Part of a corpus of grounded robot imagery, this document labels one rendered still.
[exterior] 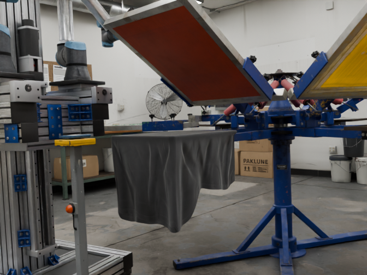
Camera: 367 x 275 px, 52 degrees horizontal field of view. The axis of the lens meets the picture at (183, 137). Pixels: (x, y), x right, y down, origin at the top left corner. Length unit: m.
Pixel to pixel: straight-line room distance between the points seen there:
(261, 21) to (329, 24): 1.20
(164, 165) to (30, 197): 0.79
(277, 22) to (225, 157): 5.00
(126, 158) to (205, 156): 0.38
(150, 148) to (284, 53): 5.09
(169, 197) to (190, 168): 0.17
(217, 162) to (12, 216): 1.10
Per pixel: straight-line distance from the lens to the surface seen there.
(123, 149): 1.87
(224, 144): 1.90
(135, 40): 2.07
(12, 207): 2.16
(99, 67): 6.34
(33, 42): 2.16
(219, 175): 1.89
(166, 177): 1.68
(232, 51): 1.88
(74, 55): 2.23
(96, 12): 2.38
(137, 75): 6.82
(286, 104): 2.79
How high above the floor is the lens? 1.03
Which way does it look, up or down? 3 degrees down
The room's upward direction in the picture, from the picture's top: 2 degrees counter-clockwise
